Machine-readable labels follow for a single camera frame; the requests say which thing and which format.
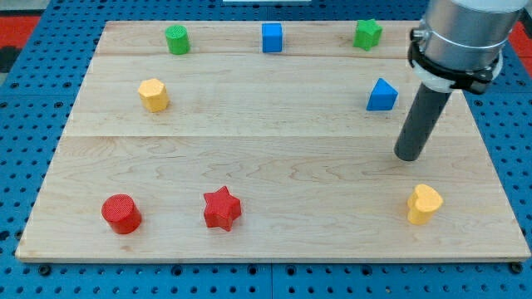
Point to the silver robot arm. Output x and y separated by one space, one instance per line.
458 43

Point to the red star block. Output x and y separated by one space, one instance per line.
221 209

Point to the blue triangle block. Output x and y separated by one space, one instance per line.
382 97

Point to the green star block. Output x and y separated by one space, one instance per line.
367 34

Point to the yellow heart block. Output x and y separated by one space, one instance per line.
423 203

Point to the wooden board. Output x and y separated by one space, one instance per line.
287 133

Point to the blue cube block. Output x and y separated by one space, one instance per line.
272 37

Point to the yellow hexagon block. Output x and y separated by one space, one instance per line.
153 95

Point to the green cylinder block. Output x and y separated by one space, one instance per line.
177 39

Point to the red cylinder block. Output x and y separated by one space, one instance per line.
121 213

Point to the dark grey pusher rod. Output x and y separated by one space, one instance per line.
420 122

